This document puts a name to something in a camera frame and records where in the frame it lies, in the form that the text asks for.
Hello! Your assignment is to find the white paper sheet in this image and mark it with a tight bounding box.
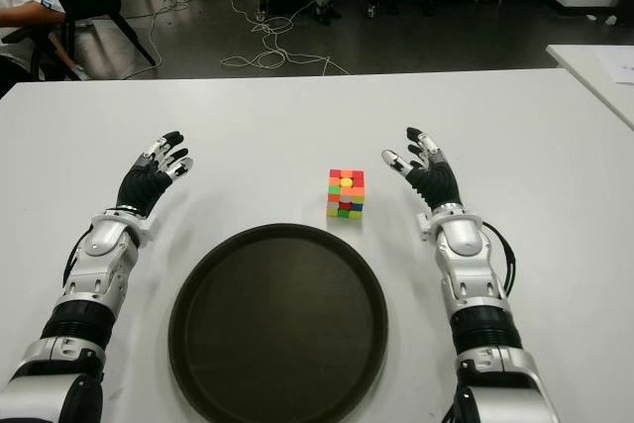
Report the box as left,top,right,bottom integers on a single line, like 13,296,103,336
596,49,634,85

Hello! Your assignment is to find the multicoloured Rubik's cube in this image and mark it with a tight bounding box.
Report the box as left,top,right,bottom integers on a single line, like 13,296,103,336
325,168,367,221

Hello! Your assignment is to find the white side table corner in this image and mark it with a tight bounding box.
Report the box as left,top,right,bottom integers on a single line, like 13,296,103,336
545,44,634,130

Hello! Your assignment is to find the dark brown round plate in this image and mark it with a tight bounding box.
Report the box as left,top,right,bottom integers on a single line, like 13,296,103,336
166,222,389,423

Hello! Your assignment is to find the white cable on floor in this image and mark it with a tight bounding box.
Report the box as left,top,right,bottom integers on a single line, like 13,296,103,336
151,0,351,76

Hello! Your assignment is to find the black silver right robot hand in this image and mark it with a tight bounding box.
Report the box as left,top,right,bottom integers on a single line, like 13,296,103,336
379,126,465,212

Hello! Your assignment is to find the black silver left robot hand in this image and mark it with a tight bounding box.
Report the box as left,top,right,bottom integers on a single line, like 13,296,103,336
117,131,195,222

